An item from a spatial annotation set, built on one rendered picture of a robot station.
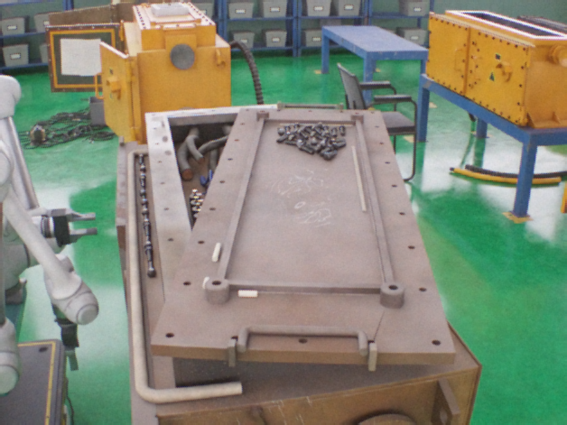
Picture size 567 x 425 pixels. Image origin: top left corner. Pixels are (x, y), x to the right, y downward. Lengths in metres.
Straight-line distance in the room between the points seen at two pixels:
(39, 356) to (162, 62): 1.95
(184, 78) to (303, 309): 3.03
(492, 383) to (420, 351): 2.20
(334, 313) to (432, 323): 0.15
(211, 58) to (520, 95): 2.14
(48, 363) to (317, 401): 1.80
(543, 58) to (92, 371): 3.59
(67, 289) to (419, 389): 1.16
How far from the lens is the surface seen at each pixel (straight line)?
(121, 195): 1.85
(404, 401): 1.16
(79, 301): 1.95
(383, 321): 1.03
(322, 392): 1.09
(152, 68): 3.94
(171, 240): 1.32
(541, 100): 4.90
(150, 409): 1.07
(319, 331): 0.98
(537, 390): 3.18
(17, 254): 2.53
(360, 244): 1.24
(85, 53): 5.43
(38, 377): 2.68
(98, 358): 3.26
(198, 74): 3.98
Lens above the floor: 1.94
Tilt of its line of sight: 24 degrees down
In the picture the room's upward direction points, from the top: straight up
